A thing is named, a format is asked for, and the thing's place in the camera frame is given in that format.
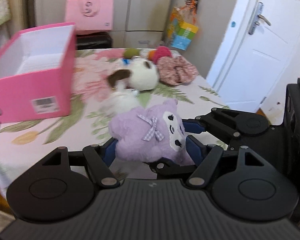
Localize grey wardrobe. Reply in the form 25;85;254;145
34;0;171;48

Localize magenta soft object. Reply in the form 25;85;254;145
154;46;172;64

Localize black suitcase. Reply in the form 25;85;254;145
76;32;113;50

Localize colourful hanging gift bag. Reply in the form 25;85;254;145
167;0;199;51

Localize orange soft ball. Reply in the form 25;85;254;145
148;50;156;62

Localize pink storage box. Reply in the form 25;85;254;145
0;23;76;124

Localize white brown plush dog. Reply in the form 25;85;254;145
101;57;159;118

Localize green soft ball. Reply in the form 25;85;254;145
123;48;141;60

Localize purple plush toy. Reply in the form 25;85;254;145
108;99;194;166

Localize white door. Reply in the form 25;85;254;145
206;0;300;112

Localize silver door handle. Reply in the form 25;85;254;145
248;2;271;35

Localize pink floral scrunchie cloth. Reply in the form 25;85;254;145
157;56;199;86

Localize floral tablecloth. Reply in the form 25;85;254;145
0;48;226;195

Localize pink paper shopping bag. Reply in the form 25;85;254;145
64;0;114;33

